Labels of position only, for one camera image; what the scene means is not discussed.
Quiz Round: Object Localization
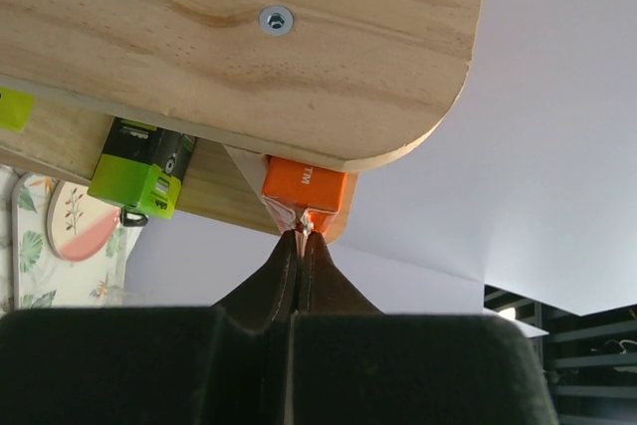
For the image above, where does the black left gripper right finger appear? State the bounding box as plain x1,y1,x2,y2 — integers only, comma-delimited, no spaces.
286,233,557,424

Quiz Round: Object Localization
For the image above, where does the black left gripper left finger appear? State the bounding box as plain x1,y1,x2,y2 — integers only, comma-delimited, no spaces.
1,232,298,424

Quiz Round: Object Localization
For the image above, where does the orange razor box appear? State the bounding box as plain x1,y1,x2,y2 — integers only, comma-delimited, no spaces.
226,146,357,242

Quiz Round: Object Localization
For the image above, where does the black green razor box front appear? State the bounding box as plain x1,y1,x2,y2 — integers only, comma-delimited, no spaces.
88,117,197,219

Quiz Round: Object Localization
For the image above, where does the black green razor box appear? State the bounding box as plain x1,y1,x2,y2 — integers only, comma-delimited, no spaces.
88,117,197,219
0,88,35,132

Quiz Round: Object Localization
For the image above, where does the light wooden two-tier shelf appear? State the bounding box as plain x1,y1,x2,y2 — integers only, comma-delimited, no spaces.
1,0,483,233

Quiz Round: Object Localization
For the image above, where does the pink cream round plate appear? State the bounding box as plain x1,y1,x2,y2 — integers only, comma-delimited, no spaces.
46,181,120,263

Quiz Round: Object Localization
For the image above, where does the clear floral tray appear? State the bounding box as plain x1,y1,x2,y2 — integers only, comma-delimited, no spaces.
11,173,141,310

